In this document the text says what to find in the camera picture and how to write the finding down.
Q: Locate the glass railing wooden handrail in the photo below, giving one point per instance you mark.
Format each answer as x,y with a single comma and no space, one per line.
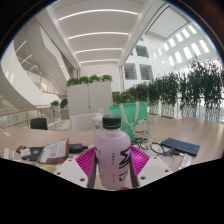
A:
20,116

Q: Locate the ceiling light strips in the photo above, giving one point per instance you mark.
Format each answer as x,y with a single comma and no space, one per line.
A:
96,11

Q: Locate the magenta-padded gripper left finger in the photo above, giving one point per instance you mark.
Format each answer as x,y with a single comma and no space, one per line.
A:
70,171

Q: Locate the clear plastic bottle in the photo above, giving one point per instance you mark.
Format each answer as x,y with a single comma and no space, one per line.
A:
97,123

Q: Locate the white card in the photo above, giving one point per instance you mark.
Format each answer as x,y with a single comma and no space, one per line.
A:
25,152

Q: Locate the dark blue keyboard case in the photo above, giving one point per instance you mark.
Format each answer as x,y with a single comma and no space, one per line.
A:
180,146

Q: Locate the tall green hedge plants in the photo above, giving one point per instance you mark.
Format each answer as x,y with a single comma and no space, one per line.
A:
173,90

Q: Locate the black chair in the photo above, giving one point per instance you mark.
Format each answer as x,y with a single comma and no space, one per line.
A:
38,123

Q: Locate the row of green plants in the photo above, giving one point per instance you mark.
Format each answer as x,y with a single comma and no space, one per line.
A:
83,80

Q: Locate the small black device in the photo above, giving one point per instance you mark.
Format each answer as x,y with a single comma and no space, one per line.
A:
77,148

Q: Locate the black notebook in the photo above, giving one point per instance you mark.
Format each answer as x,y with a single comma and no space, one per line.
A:
36,154

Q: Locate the yellow cup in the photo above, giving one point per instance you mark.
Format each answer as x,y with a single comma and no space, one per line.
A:
49,169

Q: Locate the green plant in brown planter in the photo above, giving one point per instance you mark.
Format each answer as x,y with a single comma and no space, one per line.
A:
63,103

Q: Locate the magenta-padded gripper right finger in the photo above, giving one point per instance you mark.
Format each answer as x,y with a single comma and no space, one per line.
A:
155,170

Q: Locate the small red black box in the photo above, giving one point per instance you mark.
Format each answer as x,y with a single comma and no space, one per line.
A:
20,148

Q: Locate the white cabinet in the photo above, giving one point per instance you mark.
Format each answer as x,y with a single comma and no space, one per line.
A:
88,98

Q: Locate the white chair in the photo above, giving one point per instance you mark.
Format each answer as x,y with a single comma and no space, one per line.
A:
81,122

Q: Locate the purple drink bottle black cap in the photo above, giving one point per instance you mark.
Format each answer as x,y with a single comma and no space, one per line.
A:
111,156

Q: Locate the printed paper booklet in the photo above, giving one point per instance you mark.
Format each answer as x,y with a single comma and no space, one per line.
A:
53,150

